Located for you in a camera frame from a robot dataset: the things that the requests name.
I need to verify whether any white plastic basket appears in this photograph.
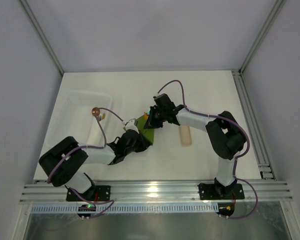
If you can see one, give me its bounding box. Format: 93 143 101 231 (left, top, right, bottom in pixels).
45 90 113 148

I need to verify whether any beige utensil tray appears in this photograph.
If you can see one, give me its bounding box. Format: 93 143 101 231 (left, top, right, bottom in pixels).
179 125 192 147

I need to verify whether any copper round ball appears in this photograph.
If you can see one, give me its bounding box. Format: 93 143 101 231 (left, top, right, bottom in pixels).
91 107 100 117

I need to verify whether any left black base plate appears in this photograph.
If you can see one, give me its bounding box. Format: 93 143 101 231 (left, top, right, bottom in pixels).
66 185 111 203

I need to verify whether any green paper napkin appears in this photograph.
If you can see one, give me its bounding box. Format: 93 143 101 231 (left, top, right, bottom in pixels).
136 112 155 146

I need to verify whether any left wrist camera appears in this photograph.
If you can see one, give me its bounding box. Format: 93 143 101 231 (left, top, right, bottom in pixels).
124 118 139 132

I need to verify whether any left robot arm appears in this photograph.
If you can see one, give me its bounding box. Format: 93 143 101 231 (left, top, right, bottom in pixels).
38 129 153 202

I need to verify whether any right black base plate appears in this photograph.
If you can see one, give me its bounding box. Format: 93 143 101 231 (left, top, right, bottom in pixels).
198 183 245 200

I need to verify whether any aluminium front rail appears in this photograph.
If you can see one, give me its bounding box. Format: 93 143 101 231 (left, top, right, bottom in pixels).
19 180 293 204

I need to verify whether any white slotted cable duct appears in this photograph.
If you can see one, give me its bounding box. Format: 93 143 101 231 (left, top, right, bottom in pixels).
30 202 219 214

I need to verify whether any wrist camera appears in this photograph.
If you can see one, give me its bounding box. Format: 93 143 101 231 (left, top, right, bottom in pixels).
153 92 161 99
124 118 139 132

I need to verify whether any purple cable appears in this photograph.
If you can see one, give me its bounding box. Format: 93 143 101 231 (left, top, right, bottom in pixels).
46 107 127 185
158 79 259 220

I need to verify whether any right aluminium frame rail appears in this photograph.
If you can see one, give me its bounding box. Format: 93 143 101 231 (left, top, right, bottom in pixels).
231 69 277 181

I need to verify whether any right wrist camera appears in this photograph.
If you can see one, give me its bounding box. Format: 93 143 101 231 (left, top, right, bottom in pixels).
153 92 161 99

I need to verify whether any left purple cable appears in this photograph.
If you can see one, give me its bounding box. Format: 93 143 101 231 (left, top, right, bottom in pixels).
46 107 127 185

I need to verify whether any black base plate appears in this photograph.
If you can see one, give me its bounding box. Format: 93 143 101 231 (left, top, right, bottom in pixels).
198 183 245 200
66 185 111 203

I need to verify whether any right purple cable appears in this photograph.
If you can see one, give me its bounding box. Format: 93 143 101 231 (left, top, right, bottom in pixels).
158 79 259 220

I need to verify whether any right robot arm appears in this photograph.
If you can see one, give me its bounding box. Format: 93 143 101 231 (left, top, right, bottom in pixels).
144 93 248 200

